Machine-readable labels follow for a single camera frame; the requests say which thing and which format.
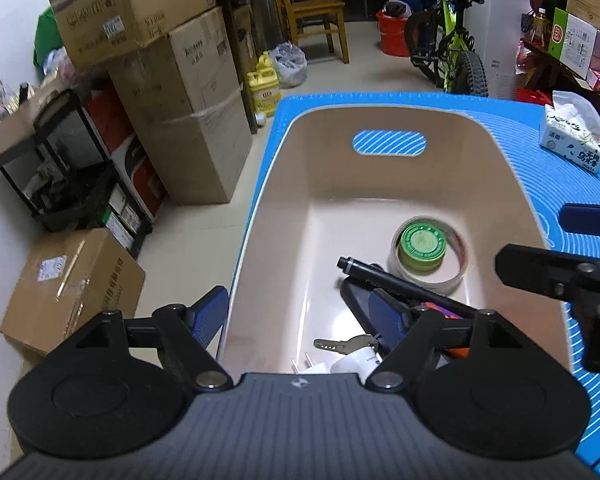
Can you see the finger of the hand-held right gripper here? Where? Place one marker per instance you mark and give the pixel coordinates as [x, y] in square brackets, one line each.
[590, 219]
[535, 270]

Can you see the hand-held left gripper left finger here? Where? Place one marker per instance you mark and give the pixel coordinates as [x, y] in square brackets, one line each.
[207, 315]

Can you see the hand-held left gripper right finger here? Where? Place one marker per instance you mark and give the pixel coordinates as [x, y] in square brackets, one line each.
[385, 317]

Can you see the black marker pen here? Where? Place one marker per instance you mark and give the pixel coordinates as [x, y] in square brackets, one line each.
[395, 284]

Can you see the orange toy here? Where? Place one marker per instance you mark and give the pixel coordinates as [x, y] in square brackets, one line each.
[437, 310]

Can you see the white plug adapter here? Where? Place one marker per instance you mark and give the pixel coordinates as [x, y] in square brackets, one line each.
[352, 362]

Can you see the metal key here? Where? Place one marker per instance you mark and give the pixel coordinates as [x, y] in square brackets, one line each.
[335, 344]

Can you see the tape roll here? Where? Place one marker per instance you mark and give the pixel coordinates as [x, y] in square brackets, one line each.
[450, 275]

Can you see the green round tin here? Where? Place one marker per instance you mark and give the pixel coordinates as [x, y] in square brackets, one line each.
[422, 245]

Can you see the beige plastic basin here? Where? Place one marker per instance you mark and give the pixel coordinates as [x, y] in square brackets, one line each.
[320, 195]

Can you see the blue ribbed mat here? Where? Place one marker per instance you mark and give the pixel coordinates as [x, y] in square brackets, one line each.
[535, 170]

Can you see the tissue pack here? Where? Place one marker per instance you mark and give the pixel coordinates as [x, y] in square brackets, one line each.
[572, 137]

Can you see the green and white carton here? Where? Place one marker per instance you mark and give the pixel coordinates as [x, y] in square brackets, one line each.
[125, 212]

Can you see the flat cardboard box with label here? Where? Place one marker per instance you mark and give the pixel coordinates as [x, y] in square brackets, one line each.
[75, 285]

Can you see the wooden shelf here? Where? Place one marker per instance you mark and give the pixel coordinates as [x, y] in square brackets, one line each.
[555, 65]

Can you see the red and white carton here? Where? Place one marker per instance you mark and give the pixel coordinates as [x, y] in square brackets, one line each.
[130, 160]

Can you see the black metal rack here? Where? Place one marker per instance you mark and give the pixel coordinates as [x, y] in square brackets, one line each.
[70, 200]

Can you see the green and white box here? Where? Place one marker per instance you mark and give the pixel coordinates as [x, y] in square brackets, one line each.
[572, 40]

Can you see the plastic bottle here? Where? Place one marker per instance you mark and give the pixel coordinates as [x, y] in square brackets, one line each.
[541, 30]

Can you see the tall cardboard box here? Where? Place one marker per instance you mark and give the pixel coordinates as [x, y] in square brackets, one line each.
[190, 110]

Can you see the white refrigerator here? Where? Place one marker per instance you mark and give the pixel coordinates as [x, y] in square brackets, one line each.
[505, 20]

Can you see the green bicycle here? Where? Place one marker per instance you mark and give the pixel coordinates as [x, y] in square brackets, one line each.
[455, 45]

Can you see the yellow plastic jug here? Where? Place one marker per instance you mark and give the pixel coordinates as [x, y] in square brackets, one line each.
[263, 90]

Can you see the white plastic bag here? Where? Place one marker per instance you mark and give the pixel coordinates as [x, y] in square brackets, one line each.
[290, 65]

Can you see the red bucket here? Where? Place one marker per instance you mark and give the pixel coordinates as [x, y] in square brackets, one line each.
[392, 30]

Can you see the open small cardboard box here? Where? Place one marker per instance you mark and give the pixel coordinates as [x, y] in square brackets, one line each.
[10, 125]

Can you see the wooden chair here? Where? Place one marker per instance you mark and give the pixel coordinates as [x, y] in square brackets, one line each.
[315, 10]

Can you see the printed cardboard box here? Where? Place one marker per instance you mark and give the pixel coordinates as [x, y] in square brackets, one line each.
[125, 5]

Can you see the green bag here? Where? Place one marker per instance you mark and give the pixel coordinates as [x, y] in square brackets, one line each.
[47, 35]

